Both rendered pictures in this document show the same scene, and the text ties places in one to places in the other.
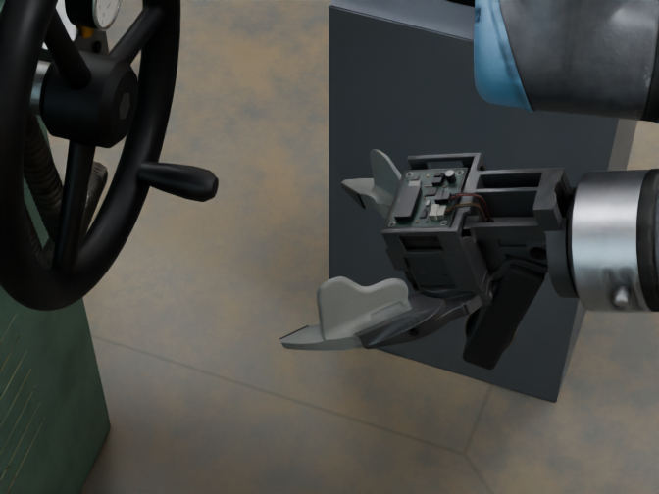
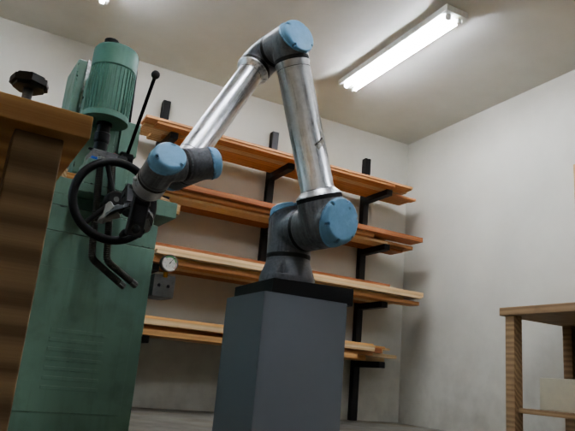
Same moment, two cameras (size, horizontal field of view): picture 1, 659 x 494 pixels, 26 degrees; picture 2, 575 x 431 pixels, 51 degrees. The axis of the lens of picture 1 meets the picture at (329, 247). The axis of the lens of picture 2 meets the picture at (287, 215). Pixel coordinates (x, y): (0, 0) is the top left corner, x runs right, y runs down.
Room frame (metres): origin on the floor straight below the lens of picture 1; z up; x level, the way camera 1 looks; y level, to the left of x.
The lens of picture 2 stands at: (-0.33, -1.55, 0.30)
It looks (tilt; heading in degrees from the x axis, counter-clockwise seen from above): 15 degrees up; 43
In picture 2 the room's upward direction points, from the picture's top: 5 degrees clockwise
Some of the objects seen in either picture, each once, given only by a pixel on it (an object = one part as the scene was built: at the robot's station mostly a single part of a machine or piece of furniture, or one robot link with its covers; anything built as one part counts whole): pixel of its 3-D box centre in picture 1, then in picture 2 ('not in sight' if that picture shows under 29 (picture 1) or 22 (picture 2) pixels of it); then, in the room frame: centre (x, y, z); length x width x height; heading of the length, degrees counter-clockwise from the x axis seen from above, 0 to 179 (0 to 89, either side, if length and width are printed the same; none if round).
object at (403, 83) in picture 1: (492, 135); (277, 385); (1.17, -0.19, 0.27); 0.30 x 0.30 x 0.55; 70
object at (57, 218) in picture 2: not in sight; (77, 237); (0.82, 0.60, 0.76); 0.57 x 0.45 x 0.09; 74
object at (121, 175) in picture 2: not in sight; (101, 179); (0.71, 0.31, 0.91); 0.15 x 0.14 x 0.09; 164
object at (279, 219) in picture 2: not in sight; (291, 230); (1.16, -0.20, 0.79); 0.17 x 0.15 x 0.18; 81
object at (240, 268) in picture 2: not in sight; (278, 262); (3.18, 1.75, 1.20); 2.71 x 0.56 x 2.40; 160
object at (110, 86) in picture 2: not in sight; (110, 87); (0.78, 0.49, 1.35); 0.18 x 0.18 x 0.31
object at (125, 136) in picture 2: not in sight; (127, 142); (0.99, 0.65, 1.22); 0.09 x 0.08 x 0.15; 74
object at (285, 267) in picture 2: not in sight; (287, 270); (1.17, -0.19, 0.65); 0.19 x 0.19 x 0.10
